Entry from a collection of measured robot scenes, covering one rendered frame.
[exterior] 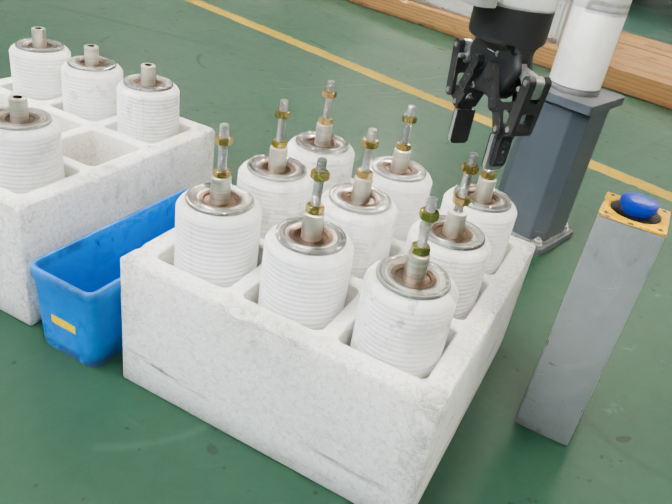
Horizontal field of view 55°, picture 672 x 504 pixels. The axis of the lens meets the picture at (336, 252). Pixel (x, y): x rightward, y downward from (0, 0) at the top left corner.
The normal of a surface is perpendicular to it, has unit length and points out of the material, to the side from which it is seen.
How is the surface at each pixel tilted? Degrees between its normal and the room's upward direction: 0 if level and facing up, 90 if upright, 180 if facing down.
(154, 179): 90
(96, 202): 90
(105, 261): 88
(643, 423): 0
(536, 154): 90
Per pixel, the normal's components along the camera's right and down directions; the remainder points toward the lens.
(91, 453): 0.15, -0.84
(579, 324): -0.47, 0.40
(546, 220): 0.01, 0.52
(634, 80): -0.69, 0.29
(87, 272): 0.87, 0.33
